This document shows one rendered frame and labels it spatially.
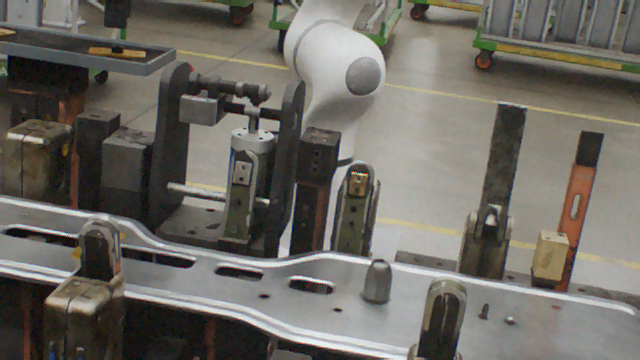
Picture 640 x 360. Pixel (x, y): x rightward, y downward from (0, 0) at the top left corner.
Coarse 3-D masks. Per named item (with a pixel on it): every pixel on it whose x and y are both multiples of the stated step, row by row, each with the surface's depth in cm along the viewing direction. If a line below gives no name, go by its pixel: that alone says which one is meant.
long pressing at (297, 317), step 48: (0, 240) 100; (144, 240) 105; (144, 288) 94; (192, 288) 95; (240, 288) 96; (288, 288) 98; (336, 288) 99; (480, 288) 104; (528, 288) 105; (288, 336) 89; (336, 336) 89; (384, 336) 90; (480, 336) 93; (528, 336) 94; (576, 336) 95; (624, 336) 97
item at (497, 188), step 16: (496, 112) 106; (512, 112) 102; (496, 128) 105; (512, 128) 102; (496, 144) 105; (512, 144) 106; (496, 160) 106; (512, 160) 105; (496, 176) 107; (512, 176) 106; (496, 192) 107; (480, 208) 107; (480, 224) 107
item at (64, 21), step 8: (48, 0) 713; (56, 0) 712; (64, 0) 715; (48, 8) 716; (56, 8) 715; (64, 8) 718; (48, 16) 718; (56, 16) 717; (64, 16) 720; (48, 24) 710; (56, 24) 711; (64, 24) 710; (80, 24) 730
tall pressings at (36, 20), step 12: (0, 0) 517; (12, 0) 492; (24, 0) 492; (36, 0) 494; (0, 12) 520; (12, 12) 495; (24, 12) 494; (36, 12) 497; (24, 24) 496; (36, 24) 499
